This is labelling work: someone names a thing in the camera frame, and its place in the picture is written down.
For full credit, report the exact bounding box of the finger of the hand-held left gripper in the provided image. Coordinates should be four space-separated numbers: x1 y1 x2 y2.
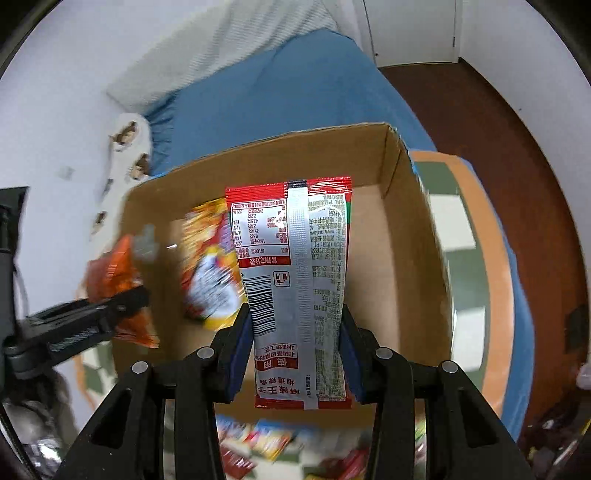
4 285 151 380

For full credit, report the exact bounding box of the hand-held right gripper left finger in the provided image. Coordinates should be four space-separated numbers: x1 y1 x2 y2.
53 302 254 480

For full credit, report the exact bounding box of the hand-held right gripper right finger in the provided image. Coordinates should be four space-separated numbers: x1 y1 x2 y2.
338 305 532 480

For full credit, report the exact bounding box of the orange snack packet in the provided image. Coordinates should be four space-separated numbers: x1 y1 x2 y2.
85 234 160 348

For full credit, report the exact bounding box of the brown cardboard box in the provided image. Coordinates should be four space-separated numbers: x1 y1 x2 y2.
111 121 455 418

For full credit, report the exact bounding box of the red silver snack packet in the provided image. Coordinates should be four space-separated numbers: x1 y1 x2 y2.
225 176 355 411

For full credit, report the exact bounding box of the pile of snack packets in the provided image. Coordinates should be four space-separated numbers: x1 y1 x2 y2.
215 413 428 480

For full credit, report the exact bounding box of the yellow red snack packet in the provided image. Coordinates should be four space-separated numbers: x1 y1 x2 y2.
181 198 247 329

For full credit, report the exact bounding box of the white brown printed pillow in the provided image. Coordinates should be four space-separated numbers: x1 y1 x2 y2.
90 113 153 236

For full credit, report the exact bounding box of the green white checkered mat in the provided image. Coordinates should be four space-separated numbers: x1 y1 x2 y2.
74 150 518 480

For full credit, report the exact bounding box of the white blanket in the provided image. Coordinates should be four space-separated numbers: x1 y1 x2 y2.
107 0 342 114

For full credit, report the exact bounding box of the blue bed sheet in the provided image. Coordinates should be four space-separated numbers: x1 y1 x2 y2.
141 28 536 439

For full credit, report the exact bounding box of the white door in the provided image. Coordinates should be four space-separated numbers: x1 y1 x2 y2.
323 0 462 68

